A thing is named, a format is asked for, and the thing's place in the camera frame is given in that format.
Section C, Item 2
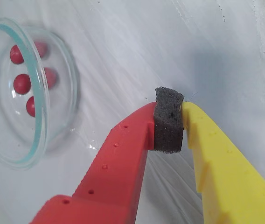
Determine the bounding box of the clear glass bowl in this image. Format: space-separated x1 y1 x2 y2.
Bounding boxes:
0 17 81 171

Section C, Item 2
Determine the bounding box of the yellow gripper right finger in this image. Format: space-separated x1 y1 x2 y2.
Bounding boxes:
181 100 265 224

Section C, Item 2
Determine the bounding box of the plain red round candy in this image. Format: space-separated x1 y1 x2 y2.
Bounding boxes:
42 67 59 91
33 42 48 59
13 73 32 95

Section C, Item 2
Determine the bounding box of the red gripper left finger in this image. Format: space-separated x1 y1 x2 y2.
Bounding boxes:
29 87 185 224

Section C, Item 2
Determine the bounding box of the red candy with m print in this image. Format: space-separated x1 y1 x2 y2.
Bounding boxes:
26 96 37 117
9 44 25 65

